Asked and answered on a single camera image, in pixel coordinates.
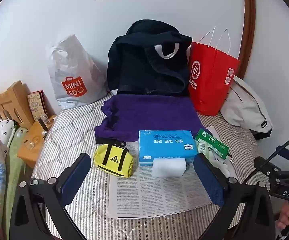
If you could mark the printed paper sheet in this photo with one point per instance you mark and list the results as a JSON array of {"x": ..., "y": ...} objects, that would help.
[{"x": 154, "y": 195}]

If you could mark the wooden headboard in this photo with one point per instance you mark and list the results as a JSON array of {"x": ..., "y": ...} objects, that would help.
[{"x": 12, "y": 97}]

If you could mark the white canvas bag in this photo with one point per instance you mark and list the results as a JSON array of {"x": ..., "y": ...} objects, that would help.
[{"x": 244, "y": 107}]

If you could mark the blue tissue pack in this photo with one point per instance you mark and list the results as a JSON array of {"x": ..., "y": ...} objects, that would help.
[{"x": 164, "y": 145}]

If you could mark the yellow pouch with black stripes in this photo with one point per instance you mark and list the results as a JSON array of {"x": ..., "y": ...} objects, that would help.
[{"x": 102, "y": 155}]

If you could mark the white sponge block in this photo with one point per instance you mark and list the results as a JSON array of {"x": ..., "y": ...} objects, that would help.
[{"x": 169, "y": 168}]

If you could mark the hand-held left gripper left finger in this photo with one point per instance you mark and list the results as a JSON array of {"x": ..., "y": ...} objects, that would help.
[{"x": 74, "y": 180}]

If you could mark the red paper bag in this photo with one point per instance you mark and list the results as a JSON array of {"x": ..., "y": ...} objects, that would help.
[{"x": 209, "y": 90}]

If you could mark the brown wooden door frame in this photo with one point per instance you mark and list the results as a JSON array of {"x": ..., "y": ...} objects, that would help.
[{"x": 250, "y": 25}]

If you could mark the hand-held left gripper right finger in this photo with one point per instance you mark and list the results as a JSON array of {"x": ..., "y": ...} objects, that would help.
[{"x": 208, "y": 180}]

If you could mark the green packet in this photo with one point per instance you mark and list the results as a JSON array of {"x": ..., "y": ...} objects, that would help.
[{"x": 214, "y": 143}]

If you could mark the white plastic bag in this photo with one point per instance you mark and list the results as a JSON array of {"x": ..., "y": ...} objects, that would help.
[{"x": 222, "y": 166}]

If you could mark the grey plastic shopping bag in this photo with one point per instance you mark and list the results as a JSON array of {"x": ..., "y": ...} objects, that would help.
[{"x": 72, "y": 62}]

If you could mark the purple towel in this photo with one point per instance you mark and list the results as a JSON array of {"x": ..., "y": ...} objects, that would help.
[{"x": 147, "y": 115}]

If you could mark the brown patterned book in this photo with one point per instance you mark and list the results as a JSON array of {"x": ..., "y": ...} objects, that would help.
[{"x": 35, "y": 105}]

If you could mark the person's right hand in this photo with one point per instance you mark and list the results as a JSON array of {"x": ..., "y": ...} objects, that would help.
[{"x": 285, "y": 215}]

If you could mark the dark navy fabric bag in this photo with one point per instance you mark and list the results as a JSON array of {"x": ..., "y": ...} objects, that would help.
[{"x": 134, "y": 67}]

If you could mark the striped bed quilt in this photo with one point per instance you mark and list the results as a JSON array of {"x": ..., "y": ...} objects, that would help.
[{"x": 67, "y": 130}]

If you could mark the small light green box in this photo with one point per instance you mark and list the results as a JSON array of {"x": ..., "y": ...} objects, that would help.
[{"x": 201, "y": 148}]

